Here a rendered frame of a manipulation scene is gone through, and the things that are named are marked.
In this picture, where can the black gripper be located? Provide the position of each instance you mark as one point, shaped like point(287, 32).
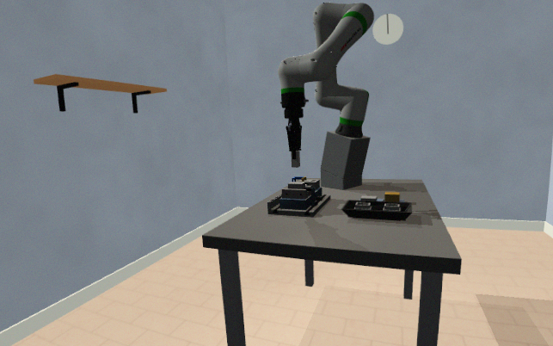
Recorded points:
point(294, 133)

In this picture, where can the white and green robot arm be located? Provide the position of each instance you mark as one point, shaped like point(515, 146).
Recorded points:
point(318, 66)

